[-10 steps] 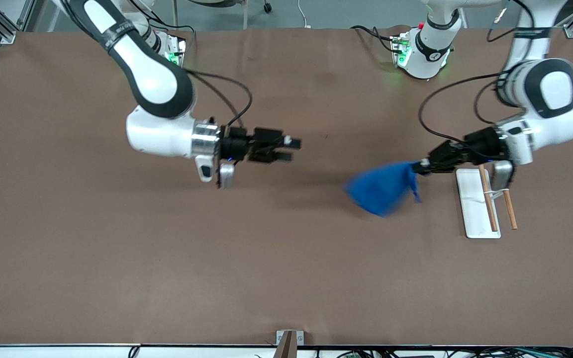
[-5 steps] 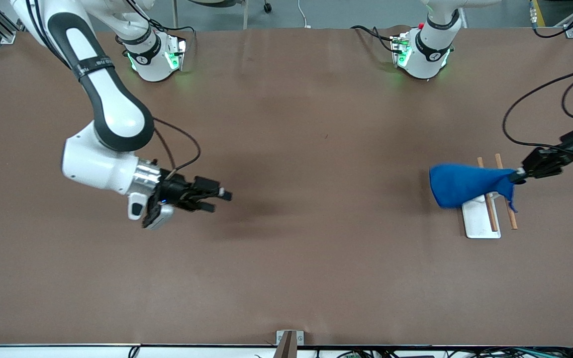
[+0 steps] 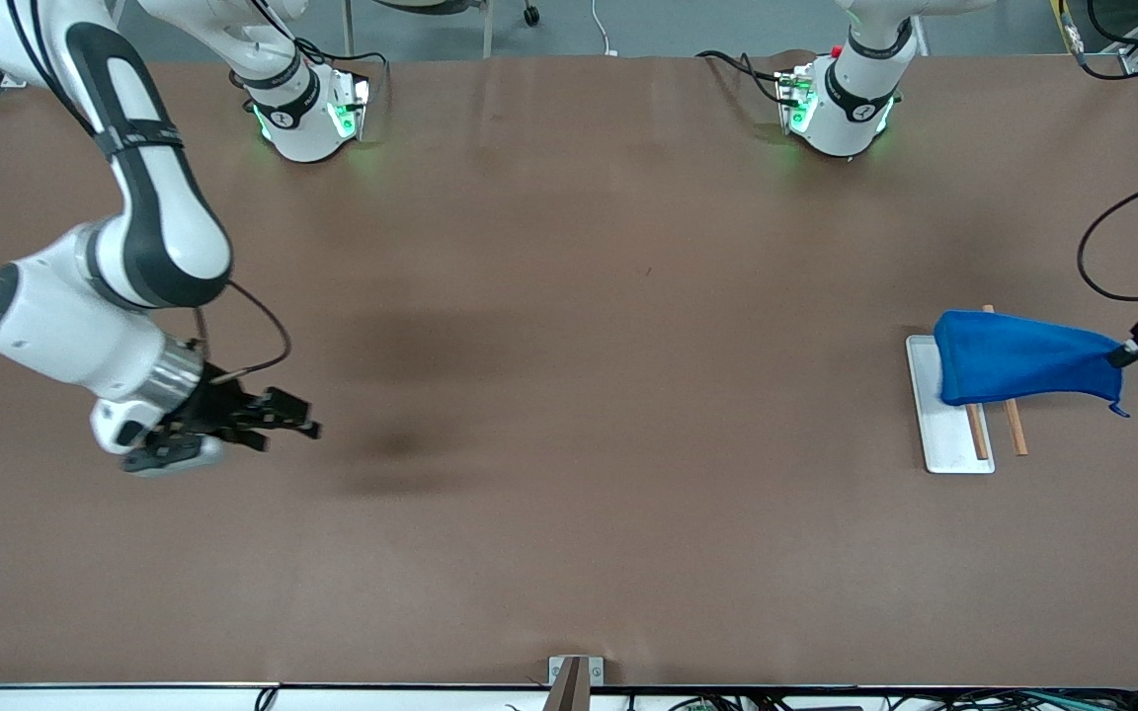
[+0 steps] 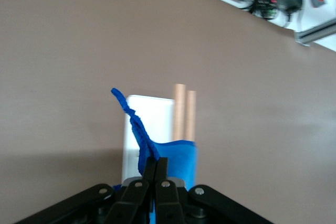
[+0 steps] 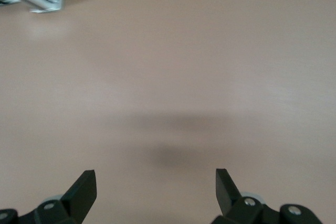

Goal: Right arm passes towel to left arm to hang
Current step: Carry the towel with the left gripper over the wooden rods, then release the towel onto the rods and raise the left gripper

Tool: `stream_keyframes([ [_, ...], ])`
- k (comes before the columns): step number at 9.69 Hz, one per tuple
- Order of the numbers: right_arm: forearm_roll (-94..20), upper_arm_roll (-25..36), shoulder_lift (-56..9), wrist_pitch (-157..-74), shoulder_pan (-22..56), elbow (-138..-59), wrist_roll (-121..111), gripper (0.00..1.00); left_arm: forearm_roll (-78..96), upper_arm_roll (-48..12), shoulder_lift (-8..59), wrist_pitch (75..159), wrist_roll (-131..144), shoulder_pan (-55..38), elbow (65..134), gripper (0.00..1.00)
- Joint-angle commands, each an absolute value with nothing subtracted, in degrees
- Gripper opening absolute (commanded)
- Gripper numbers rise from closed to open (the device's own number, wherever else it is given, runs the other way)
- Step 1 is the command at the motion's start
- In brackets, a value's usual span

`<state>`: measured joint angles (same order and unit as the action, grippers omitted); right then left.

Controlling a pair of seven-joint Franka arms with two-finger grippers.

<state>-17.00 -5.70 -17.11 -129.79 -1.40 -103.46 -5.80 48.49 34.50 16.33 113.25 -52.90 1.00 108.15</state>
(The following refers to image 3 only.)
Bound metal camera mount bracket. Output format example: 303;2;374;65
547;655;606;711

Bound white rectangular tray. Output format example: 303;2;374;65
905;304;1029;475

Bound black base cable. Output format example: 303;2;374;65
695;48;797;108
294;38;389;78

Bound black left base cable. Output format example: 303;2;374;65
695;48;797;108

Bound metal chair legs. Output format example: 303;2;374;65
342;0;494;58

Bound blue microfiber towel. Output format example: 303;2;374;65
933;309;1131;418

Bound yellow black cable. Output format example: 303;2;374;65
1051;0;1090;66

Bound thin white cable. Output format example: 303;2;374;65
590;0;620;56

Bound black right base cable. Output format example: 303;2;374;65
294;38;389;78

